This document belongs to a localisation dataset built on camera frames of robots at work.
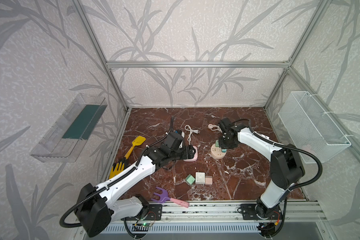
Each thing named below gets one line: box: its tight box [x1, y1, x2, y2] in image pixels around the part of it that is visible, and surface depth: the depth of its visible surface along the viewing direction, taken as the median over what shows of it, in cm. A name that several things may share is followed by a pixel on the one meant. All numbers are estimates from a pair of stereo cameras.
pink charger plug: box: [205, 175, 213, 185], surface depth 84 cm
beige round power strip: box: [210, 143, 227, 159], surface depth 95 cm
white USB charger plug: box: [195, 172, 206, 185], surface depth 84 cm
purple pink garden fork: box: [151, 186, 190, 208], surface depth 78 cm
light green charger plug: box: [186, 174, 196, 185], surface depth 84 cm
